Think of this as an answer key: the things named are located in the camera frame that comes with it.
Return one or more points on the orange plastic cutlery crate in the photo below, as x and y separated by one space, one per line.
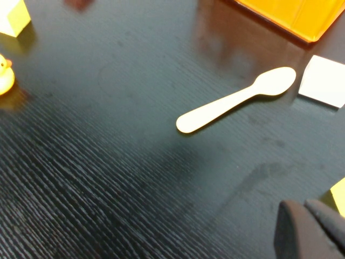
296 16

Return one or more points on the white USB wall charger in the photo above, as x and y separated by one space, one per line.
323 83

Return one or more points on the yellow rubber duck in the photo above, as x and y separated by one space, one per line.
5 78

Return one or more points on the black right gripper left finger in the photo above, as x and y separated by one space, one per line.
296 237

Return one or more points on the yellow foam cube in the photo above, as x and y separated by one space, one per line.
13 16
340 194

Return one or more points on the yellow plastic spoon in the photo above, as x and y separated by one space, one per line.
229 103

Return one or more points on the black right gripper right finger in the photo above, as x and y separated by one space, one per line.
331 224

